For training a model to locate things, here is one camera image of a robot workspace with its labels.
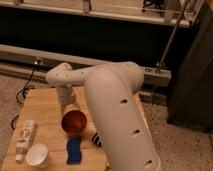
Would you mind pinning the metal pole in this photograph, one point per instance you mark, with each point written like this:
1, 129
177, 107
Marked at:
159, 65

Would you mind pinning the blue sponge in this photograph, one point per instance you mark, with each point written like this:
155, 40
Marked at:
74, 151

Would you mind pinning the black white striped eraser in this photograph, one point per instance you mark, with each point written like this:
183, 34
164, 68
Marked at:
96, 140

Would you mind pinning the white plastic bottle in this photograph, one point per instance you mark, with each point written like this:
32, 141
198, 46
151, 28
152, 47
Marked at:
25, 139

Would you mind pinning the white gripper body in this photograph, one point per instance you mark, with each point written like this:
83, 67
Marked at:
66, 95

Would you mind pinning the white paper cup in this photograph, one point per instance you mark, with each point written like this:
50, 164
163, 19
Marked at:
38, 156

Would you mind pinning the orange ceramic bowl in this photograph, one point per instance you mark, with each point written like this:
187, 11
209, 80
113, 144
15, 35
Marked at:
74, 122

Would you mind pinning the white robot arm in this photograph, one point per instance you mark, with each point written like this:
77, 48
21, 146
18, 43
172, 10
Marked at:
109, 92

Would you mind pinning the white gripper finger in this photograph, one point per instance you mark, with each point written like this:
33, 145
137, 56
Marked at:
76, 106
63, 109

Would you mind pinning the dark cabinet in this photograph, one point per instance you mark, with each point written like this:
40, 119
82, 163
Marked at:
191, 97

